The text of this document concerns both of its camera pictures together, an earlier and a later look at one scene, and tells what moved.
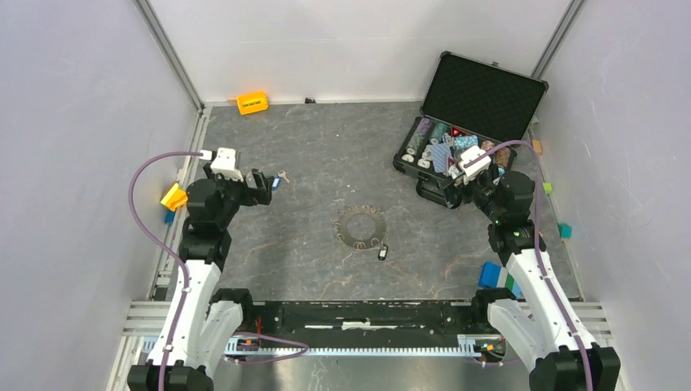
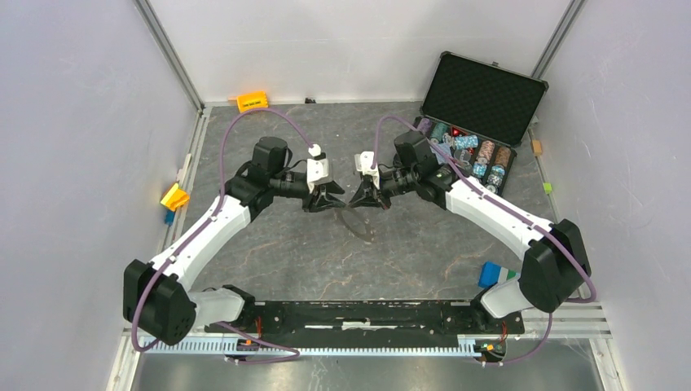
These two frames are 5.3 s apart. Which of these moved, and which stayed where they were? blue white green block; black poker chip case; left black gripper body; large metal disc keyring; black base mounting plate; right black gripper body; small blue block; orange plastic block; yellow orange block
Moved: large metal disc keyring; left black gripper body; right black gripper body
Stayed: yellow orange block; small blue block; blue white green block; orange plastic block; black poker chip case; black base mounting plate
